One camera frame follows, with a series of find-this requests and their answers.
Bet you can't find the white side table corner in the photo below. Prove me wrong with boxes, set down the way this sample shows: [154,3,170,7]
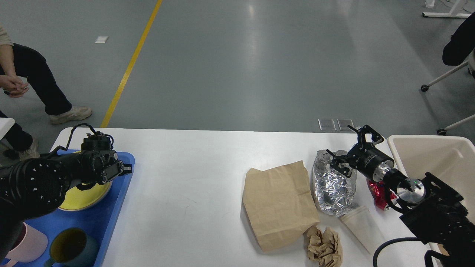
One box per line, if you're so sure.
[0,117,15,140]

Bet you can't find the crumpled brown paper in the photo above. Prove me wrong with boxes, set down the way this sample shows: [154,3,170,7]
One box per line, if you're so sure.
[307,226,343,267]

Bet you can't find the person in black trousers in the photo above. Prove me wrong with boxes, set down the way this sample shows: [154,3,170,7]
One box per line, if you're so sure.
[0,25,92,161]

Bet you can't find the pink mug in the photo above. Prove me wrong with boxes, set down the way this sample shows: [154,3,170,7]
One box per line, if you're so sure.
[2,222,49,267]

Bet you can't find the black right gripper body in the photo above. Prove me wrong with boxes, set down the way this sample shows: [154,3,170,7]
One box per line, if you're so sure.
[349,144,394,182]

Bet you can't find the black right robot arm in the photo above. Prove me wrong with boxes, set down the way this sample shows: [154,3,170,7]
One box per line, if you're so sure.
[326,125,475,267]

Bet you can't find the aluminium foil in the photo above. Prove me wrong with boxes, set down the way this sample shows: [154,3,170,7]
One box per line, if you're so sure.
[311,150,359,217]

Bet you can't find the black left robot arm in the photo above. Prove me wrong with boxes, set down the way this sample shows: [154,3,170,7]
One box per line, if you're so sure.
[0,125,132,260]

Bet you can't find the red snack wrapper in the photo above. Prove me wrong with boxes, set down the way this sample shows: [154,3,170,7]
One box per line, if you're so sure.
[367,180,390,211]

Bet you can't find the white office chair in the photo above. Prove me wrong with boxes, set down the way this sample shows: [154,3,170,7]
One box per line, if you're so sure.
[421,48,475,136]

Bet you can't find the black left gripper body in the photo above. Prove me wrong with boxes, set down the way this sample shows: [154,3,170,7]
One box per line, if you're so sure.
[121,164,132,175]

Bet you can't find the dark teal mug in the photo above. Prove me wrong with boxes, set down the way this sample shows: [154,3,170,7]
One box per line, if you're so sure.
[43,228,100,267]

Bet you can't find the brown paper bag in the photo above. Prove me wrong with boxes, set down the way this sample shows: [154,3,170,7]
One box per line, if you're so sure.
[242,161,320,253]

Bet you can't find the yellow plate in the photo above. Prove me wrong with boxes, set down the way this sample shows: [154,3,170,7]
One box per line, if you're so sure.
[58,183,112,212]

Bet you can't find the cream plastic bin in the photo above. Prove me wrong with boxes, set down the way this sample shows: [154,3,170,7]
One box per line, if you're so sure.
[387,135,475,223]

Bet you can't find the blue plastic tray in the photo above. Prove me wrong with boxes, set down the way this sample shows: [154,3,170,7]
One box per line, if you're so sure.
[24,152,135,267]

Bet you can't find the silver floor socket plates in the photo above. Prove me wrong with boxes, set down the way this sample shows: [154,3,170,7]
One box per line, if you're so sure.
[318,119,354,132]

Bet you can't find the white paper cup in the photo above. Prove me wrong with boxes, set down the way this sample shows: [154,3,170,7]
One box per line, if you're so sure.
[339,206,386,255]

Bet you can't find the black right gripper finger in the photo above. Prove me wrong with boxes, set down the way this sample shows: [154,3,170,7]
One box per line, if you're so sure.
[347,125,384,149]
[326,149,353,177]

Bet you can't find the white table leg frame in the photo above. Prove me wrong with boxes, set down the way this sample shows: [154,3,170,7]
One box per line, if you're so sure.
[421,0,473,19]

